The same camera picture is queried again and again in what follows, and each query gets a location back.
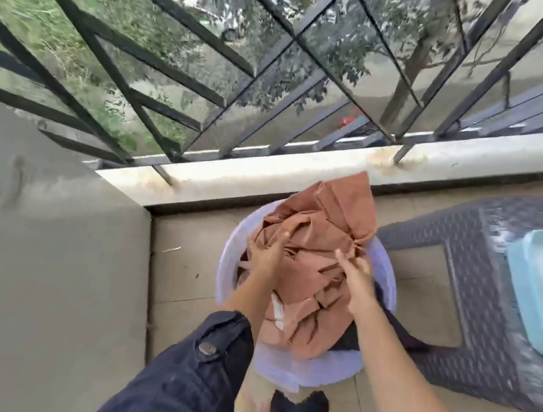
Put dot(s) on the person's right hand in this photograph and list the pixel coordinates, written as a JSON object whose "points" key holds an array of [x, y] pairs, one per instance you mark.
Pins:
{"points": [[356, 284]]}

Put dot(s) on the person's left hand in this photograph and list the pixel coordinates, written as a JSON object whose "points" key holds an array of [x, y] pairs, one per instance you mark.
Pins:
{"points": [[264, 257]]}

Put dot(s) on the black garment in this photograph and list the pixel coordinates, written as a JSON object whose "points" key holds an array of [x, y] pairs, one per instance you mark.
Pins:
{"points": [[395, 329]]}

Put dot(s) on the rust brown garment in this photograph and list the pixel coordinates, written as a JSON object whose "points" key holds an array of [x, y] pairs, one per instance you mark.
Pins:
{"points": [[330, 211]]}

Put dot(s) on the beige blue washing machine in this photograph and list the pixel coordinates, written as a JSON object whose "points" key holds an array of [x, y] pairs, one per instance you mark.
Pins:
{"points": [[42, 283]]}

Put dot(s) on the person's right forearm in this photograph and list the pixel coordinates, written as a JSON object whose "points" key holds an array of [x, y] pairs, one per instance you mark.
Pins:
{"points": [[403, 380]]}

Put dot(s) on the person's left forearm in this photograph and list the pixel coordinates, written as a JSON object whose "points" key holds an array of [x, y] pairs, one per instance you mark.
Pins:
{"points": [[251, 305]]}

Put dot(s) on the lavender plastic laundry basin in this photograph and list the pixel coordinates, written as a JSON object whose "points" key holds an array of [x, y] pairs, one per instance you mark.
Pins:
{"points": [[300, 369]]}

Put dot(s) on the person's left foot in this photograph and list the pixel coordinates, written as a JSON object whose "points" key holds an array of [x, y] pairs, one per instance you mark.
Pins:
{"points": [[255, 408]]}

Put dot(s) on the person's dark left sleeve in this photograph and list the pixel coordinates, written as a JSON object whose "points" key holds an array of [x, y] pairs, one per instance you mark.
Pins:
{"points": [[178, 385]]}

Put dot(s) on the white concrete balcony ledge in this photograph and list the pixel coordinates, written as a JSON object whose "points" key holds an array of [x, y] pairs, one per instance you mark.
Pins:
{"points": [[255, 178]]}

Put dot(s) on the small twig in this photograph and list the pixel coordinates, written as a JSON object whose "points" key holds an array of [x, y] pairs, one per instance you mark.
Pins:
{"points": [[171, 249]]}

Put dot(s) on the dark woven plastic stool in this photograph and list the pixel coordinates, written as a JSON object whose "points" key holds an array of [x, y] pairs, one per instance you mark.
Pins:
{"points": [[479, 290]]}

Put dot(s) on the small red object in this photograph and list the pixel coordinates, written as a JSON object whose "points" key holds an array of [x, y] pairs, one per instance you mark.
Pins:
{"points": [[347, 121]]}

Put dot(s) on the black metal balcony railing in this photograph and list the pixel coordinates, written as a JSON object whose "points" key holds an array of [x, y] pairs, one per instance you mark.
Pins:
{"points": [[169, 0]]}

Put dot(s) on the green trees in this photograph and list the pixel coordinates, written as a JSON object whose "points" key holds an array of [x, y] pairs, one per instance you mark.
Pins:
{"points": [[103, 6]]}

